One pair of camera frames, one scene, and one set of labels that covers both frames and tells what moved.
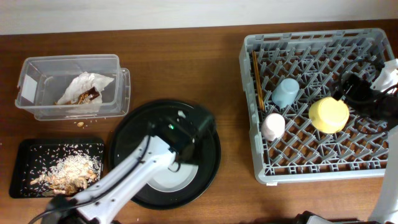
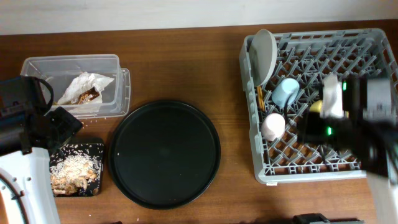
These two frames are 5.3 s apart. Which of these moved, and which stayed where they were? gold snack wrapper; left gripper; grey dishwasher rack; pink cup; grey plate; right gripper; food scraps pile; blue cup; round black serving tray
Moved: left gripper; right gripper; grey plate
Stayed: round black serving tray; grey dishwasher rack; gold snack wrapper; pink cup; blue cup; food scraps pile
